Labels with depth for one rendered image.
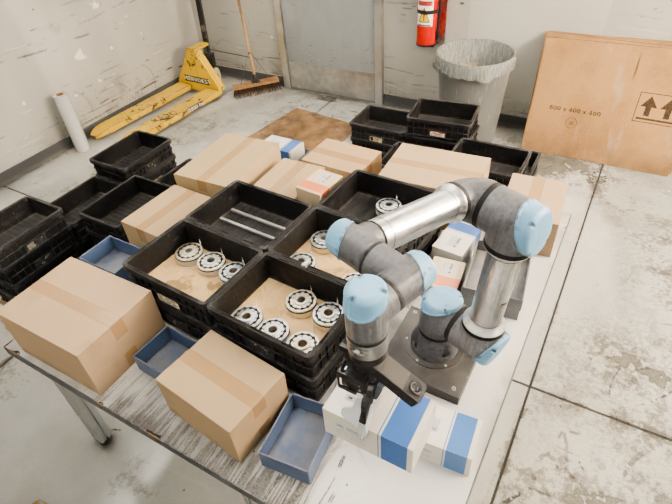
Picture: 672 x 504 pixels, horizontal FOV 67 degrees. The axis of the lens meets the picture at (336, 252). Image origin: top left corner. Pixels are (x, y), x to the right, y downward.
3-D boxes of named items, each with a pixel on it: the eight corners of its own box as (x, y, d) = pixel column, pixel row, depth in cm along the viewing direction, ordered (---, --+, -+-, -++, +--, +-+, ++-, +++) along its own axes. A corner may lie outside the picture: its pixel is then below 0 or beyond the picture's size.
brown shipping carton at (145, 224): (183, 213, 234) (174, 184, 224) (219, 227, 225) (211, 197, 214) (133, 251, 216) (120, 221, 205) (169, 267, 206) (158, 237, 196)
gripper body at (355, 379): (355, 362, 105) (353, 323, 98) (393, 378, 102) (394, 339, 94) (337, 390, 101) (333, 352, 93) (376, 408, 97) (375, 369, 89)
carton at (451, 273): (433, 270, 195) (434, 255, 190) (464, 277, 191) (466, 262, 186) (421, 298, 184) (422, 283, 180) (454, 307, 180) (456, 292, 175)
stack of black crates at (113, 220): (157, 236, 314) (134, 174, 285) (194, 250, 302) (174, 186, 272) (107, 276, 288) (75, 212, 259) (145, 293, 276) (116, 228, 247)
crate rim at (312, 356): (366, 297, 158) (366, 291, 157) (310, 365, 140) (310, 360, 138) (266, 256, 176) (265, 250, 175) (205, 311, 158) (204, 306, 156)
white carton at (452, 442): (478, 437, 143) (482, 420, 137) (468, 476, 135) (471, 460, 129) (410, 413, 150) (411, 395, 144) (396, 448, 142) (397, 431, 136)
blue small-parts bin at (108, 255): (150, 263, 198) (145, 249, 194) (120, 287, 189) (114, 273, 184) (115, 248, 206) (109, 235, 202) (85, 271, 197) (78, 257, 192)
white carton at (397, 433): (433, 425, 109) (436, 401, 103) (411, 473, 101) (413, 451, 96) (351, 388, 117) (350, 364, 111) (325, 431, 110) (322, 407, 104)
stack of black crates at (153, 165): (157, 188, 356) (137, 129, 327) (190, 198, 344) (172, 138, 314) (113, 219, 330) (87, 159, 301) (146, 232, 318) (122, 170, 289)
